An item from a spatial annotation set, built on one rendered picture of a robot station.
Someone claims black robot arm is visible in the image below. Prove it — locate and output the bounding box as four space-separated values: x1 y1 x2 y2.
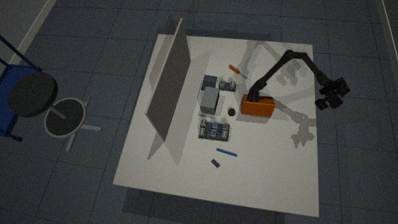
248 49 348 109

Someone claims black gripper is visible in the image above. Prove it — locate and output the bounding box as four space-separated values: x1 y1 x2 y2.
314 82 350 111

